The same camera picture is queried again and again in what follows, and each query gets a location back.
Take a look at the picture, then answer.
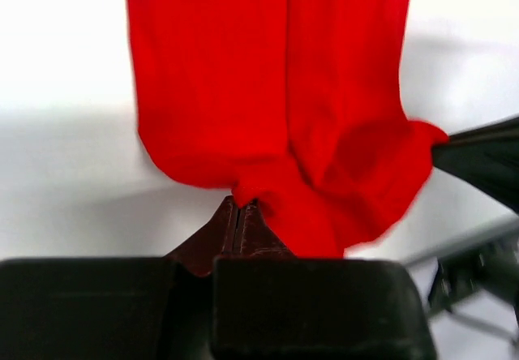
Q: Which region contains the red t-shirt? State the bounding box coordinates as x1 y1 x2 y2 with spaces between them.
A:
127 0 447 257

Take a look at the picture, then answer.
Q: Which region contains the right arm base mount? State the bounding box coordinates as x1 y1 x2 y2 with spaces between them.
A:
427 237 518 317

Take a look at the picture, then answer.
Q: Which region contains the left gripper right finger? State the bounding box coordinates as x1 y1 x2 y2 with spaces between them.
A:
212 204 437 359

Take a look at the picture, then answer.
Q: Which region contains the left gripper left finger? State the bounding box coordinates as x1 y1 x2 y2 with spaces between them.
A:
1 198 238 359

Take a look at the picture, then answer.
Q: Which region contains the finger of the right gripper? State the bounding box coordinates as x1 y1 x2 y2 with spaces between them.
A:
432 117 518 212

